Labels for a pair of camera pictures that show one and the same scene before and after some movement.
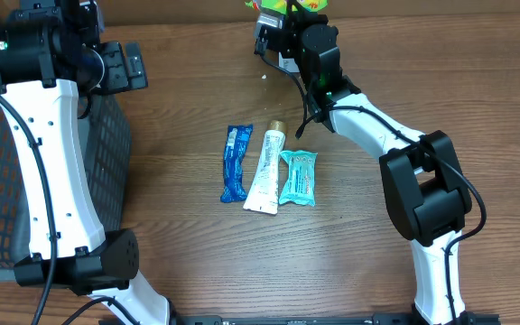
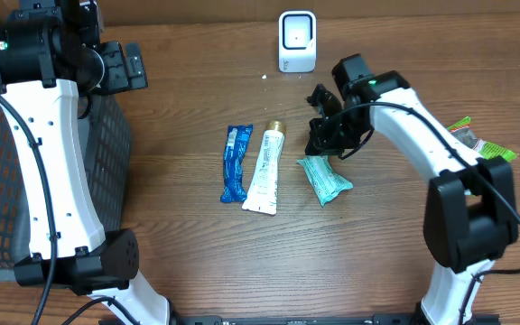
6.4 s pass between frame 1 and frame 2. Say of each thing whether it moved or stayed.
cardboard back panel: stayed
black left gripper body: stayed
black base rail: stayed
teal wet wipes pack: moved
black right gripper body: moved
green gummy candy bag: moved
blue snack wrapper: stayed
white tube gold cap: stayed
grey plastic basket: stayed
